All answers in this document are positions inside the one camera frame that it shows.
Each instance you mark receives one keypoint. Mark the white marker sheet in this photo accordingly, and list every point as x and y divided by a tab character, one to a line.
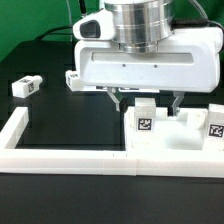
121	89

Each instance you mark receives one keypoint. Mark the white U-shaped fence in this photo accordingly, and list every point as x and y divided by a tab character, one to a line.
184	163

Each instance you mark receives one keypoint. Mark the white square tabletop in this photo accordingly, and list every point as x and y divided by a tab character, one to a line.
186	131

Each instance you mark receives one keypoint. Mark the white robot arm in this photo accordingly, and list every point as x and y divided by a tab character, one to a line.
140	44

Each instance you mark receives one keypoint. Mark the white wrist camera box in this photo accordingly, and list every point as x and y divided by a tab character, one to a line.
95	26

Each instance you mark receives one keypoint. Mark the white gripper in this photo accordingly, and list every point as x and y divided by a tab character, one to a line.
187	61

